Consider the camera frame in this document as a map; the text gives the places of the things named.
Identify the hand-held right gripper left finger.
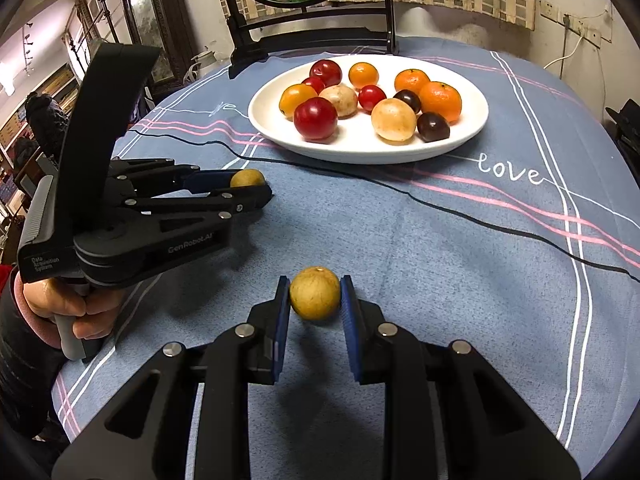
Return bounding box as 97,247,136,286
50,275,292,480

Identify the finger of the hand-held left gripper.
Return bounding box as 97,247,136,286
125,184,274,222
107,157,236,200

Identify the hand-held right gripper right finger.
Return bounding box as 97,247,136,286
340,275,581,480

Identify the small tan round fruit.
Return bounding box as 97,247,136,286
230,169,266,189

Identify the white oval plate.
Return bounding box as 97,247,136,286
247,53,490,165

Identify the dark purple plum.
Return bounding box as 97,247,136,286
393,89,422,115
416,112,451,143

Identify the person's left forearm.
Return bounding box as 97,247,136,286
0,264,68,438

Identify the person's left hand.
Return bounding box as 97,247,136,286
22,279,127,357

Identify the blue striped tablecloth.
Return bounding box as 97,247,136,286
50,35,640,480

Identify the small yellow-orange mandarin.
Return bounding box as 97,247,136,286
279,83,319,121

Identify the white pitcher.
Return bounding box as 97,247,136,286
191,49,222,82

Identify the dark wooden cabinet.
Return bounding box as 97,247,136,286
115,0,202,102

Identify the black furniture piece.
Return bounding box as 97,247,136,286
604,99,640,162

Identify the black cable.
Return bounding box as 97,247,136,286
126,129,640,283

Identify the framed wall picture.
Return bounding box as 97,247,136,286
0,62,82,152

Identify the white wall cable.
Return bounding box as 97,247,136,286
542,19,608,80

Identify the white wall power strip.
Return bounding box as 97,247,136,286
562,10,614,45

